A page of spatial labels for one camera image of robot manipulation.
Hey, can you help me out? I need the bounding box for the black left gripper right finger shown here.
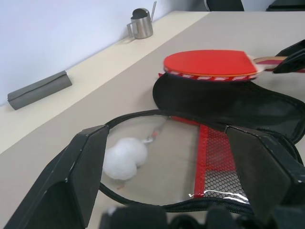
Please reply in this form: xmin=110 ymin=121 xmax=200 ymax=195
xmin=224 ymin=125 xmax=305 ymax=215

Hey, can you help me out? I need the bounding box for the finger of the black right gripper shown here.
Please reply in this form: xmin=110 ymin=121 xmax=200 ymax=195
xmin=273 ymin=53 xmax=305 ymax=74
xmin=277 ymin=39 xmax=305 ymax=63

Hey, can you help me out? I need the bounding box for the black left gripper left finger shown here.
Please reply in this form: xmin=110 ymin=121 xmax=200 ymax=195
xmin=0 ymin=125 xmax=110 ymax=229

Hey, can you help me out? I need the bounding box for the red table tennis paddle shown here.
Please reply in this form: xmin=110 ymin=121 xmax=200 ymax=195
xmin=163 ymin=49 xmax=289 ymax=83

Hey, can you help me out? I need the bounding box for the black and red paddle case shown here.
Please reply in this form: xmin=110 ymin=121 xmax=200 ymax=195
xmin=99 ymin=73 xmax=305 ymax=215

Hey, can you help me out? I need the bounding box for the dark background object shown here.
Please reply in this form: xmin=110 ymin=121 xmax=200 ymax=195
xmin=265 ymin=0 xmax=305 ymax=12

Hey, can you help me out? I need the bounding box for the black office chair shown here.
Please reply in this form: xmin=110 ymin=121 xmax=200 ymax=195
xmin=206 ymin=0 xmax=245 ymax=12

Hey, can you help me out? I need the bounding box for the grey fabric pouch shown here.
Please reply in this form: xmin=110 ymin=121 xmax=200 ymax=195
xmin=7 ymin=70 xmax=73 ymax=111

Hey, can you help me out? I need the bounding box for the stainless steel watering can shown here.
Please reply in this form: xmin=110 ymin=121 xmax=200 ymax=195
xmin=126 ymin=1 xmax=158 ymax=39

